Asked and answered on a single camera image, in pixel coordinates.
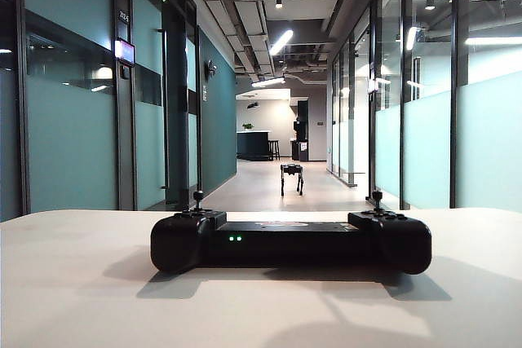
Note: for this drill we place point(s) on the black door access keypad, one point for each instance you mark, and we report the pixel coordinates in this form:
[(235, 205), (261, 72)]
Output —
[(126, 73)]

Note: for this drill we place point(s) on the lit room display screen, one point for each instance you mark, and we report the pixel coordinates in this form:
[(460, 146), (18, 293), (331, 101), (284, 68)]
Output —
[(124, 52)]

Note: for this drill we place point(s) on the green potted plant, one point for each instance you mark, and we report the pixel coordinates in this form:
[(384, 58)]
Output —
[(248, 126)]

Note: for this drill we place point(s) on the dark bar counter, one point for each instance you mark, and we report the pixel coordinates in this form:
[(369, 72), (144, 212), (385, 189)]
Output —
[(250, 144)]

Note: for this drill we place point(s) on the white wall sign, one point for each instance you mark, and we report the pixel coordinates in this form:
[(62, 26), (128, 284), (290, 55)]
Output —
[(204, 92)]

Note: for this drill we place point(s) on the white door side sign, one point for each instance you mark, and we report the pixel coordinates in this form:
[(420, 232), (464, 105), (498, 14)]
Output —
[(372, 85)]

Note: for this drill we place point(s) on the black kiosk machine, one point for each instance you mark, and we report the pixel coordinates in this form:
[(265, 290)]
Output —
[(302, 136)]

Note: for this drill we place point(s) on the black handheld remote controller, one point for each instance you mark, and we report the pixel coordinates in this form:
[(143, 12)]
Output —
[(293, 246)]

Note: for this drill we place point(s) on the linear ceiling light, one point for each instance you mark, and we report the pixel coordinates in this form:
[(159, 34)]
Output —
[(493, 40), (268, 82), (411, 37), (281, 41)]

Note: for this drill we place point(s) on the black wall ornament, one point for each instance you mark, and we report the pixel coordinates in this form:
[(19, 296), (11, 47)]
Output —
[(211, 69)]

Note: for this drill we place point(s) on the black quadruped robot dog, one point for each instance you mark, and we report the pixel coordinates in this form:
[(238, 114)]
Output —
[(291, 170)]

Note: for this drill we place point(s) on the wooden bar stool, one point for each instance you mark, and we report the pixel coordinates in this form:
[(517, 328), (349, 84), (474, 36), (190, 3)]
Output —
[(274, 148)]

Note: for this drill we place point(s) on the room number sign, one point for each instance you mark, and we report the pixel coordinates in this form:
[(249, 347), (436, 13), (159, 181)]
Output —
[(124, 16)]

